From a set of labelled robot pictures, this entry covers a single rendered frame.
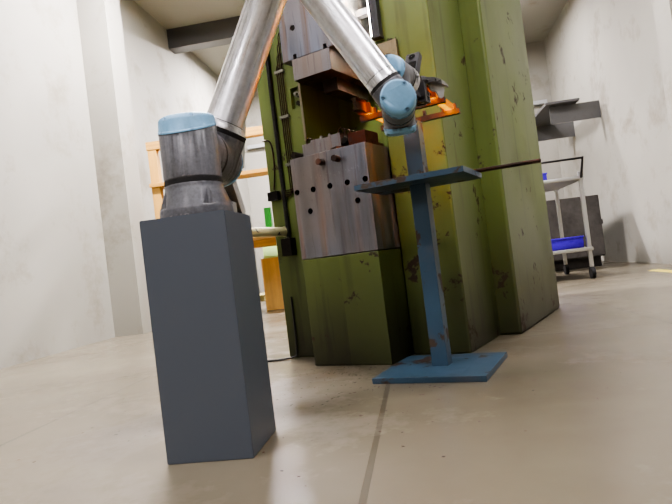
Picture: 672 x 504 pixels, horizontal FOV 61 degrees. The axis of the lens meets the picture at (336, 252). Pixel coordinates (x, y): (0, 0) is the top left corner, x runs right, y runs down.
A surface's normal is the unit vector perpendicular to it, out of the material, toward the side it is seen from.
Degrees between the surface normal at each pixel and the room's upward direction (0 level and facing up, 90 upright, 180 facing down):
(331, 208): 90
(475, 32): 90
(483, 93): 90
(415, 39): 90
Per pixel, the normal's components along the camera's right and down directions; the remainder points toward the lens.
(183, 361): -0.14, 0.00
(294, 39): -0.52, 0.05
